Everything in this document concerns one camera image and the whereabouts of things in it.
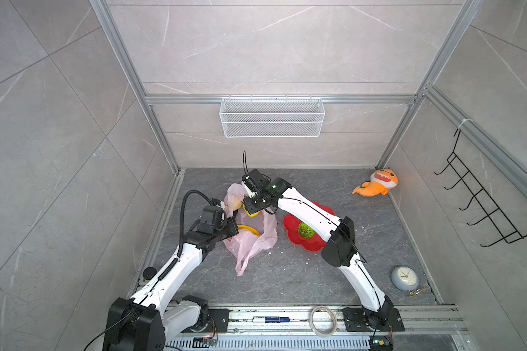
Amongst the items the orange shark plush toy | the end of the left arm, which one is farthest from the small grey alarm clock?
the end of the left arm

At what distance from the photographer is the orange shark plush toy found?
106 centimetres

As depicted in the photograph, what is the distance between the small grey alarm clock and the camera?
2.61 ft

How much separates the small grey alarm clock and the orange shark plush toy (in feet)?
1.20

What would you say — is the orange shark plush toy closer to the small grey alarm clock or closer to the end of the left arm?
the small grey alarm clock
